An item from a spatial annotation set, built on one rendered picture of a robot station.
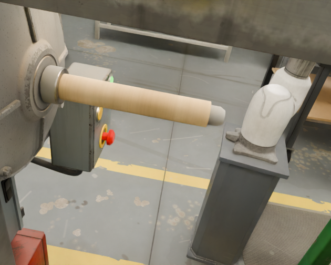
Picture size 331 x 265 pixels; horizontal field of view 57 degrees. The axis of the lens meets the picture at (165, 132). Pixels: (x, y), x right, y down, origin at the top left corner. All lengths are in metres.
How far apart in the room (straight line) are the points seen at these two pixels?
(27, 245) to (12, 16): 0.76
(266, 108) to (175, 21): 1.03
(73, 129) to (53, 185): 1.35
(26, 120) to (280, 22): 0.30
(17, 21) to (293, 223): 1.98
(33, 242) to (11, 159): 0.63
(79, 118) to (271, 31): 0.53
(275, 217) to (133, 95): 1.82
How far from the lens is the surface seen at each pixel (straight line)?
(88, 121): 0.65
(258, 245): 1.92
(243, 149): 1.28
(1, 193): 0.83
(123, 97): 0.36
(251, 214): 1.44
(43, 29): 0.41
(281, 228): 2.07
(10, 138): 0.38
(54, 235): 1.78
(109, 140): 0.75
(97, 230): 1.78
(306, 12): 0.18
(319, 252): 1.14
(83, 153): 0.71
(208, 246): 1.65
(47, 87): 0.38
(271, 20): 0.18
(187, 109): 0.36
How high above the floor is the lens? 1.44
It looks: 35 degrees down
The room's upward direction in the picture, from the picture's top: 11 degrees clockwise
